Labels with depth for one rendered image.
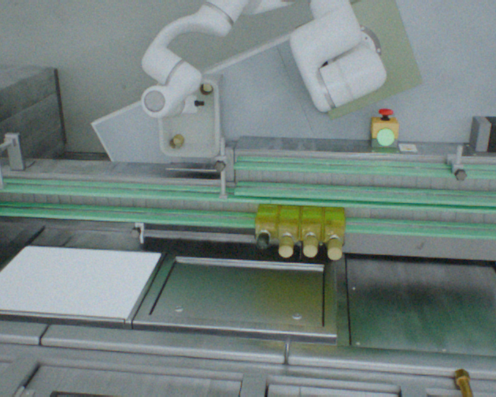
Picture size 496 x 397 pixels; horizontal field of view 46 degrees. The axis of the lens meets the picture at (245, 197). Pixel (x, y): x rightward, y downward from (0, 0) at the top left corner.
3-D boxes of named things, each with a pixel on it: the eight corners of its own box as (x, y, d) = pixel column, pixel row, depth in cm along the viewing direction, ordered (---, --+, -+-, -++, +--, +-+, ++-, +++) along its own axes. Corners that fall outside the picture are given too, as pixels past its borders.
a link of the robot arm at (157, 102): (168, 50, 133) (202, 73, 133) (179, 54, 143) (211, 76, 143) (132, 105, 136) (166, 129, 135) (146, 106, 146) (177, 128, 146)
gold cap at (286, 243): (279, 248, 146) (278, 257, 142) (279, 235, 145) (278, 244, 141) (294, 250, 146) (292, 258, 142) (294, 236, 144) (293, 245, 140)
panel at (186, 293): (24, 252, 173) (-42, 319, 142) (23, 243, 172) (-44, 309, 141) (334, 269, 162) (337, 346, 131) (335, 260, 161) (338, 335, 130)
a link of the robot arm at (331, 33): (341, -20, 127) (273, 15, 131) (384, 79, 124) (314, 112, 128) (346, -3, 136) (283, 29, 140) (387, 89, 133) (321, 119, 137)
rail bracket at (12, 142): (22, 166, 184) (-17, 194, 164) (12, 114, 177) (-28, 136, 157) (36, 167, 183) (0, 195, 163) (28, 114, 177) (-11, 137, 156)
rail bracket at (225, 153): (222, 187, 167) (214, 205, 156) (220, 130, 161) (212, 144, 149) (232, 187, 167) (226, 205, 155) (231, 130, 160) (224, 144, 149)
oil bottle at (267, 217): (261, 209, 169) (253, 244, 149) (261, 191, 167) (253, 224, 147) (281, 210, 168) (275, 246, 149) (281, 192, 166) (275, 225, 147)
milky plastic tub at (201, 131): (168, 146, 178) (160, 156, 171) (163, 72, 170) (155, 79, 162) (224, 148, 176) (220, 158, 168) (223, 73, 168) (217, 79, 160)
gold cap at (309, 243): (303, 248, 145) (302, 257, 141) (303, 235, 144) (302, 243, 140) (317, 249, 145) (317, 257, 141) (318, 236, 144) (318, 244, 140)
